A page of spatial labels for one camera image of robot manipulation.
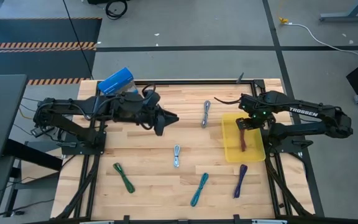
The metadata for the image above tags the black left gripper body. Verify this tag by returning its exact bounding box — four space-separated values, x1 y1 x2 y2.
136 103 167 137

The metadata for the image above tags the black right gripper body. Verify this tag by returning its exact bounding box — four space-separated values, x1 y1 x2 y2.
248 98 276 126

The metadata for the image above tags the brown USB-C cable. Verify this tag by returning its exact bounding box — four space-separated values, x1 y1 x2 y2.
239 128 248 153

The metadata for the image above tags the yellow translucent plastic tray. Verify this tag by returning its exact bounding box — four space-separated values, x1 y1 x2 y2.
221 112 267 164

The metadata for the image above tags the teal USB-C cable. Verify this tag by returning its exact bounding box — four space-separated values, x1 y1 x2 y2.
190 172 210 208

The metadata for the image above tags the blue DualShock 4 box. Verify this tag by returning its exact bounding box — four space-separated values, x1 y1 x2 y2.
97 67 138 96

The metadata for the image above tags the grey metal desk leg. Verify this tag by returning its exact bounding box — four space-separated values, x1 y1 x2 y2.
319 0 358 23

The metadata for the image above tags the black hazard-striped floor mat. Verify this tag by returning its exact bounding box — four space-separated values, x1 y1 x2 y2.
0 17 103 86

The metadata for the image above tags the grey desk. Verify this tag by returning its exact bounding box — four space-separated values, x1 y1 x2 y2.
0 73 29 161

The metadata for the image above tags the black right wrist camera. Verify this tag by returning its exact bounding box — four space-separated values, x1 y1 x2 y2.
239 95 255 111

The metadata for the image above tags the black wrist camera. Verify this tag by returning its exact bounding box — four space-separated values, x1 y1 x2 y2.
146 90 162 106
239 95 255 111

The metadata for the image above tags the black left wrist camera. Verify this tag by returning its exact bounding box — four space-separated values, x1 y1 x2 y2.
146 90 162 106

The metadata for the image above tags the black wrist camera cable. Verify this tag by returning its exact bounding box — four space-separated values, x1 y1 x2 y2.
213 96 242 105

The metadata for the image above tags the white USB-C cable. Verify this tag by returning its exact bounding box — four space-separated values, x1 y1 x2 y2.
173 144 181 169

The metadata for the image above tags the black aluminium rig frame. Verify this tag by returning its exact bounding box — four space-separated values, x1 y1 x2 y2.
53 78 324 224

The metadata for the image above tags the purple cable tie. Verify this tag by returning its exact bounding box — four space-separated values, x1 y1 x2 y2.
232 164 249 200

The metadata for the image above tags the green USB-C cable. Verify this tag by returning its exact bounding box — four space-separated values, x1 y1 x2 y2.
112 162 136 194

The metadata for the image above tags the white floor cable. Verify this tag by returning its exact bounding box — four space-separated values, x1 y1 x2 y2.
286 22 358 64

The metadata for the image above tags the coiled black cable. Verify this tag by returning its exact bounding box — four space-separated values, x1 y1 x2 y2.
104 0 129 21

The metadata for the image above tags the thin black hanging cable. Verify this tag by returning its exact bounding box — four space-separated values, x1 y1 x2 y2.
62 0 93 79

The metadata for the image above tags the black desk leg frame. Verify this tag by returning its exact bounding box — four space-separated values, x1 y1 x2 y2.
0 138 63 218

